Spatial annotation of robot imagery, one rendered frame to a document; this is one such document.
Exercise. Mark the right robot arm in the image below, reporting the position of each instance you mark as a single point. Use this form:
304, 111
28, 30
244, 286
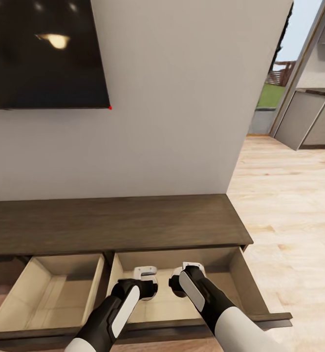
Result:
234, 331

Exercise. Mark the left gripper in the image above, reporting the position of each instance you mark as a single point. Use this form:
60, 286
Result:
148, 288

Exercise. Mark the pillar candle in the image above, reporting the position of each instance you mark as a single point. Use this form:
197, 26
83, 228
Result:
179, 294
146, 278

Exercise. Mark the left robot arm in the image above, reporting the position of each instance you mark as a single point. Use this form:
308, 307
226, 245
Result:
105, 323

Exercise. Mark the wall mounted tv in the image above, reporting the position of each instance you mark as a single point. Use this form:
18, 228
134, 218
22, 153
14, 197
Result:
50, 56

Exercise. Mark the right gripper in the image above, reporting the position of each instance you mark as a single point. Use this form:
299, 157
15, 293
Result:
174, 283

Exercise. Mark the fixed window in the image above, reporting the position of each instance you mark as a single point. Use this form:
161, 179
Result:
301, 24

